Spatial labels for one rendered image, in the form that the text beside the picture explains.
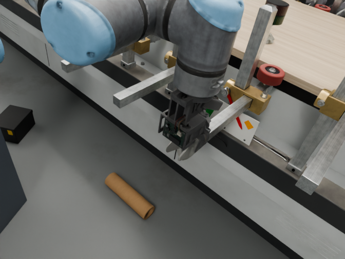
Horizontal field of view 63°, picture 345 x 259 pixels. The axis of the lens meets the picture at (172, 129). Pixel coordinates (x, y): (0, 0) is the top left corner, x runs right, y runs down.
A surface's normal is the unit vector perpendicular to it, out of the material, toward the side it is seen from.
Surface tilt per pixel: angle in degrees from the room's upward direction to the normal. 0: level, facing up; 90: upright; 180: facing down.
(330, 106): 90
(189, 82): 89
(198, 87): 90
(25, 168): 0
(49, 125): 0
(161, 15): 78
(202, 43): 89
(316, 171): 0
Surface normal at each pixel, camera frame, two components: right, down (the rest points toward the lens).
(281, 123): -0.65, 0.44
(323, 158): 0.13, -0.74
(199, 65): -0.24, 0.62
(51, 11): -0.44, 0.58
